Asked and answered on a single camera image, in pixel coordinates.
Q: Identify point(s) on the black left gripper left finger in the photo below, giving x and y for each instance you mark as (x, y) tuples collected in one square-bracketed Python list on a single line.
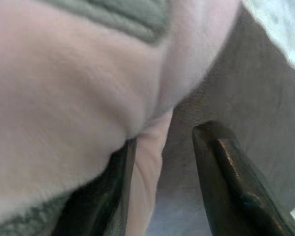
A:
[(98, 201)]

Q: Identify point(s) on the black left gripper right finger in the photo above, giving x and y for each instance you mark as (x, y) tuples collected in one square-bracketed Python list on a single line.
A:
[(231, 196)]

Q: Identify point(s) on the pale pink plush pillow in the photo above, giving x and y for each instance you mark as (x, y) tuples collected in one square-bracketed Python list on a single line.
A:
[(64, 98)]

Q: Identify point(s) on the dark grey fabric sofa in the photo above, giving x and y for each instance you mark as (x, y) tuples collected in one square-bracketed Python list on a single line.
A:
[(248, 86)]

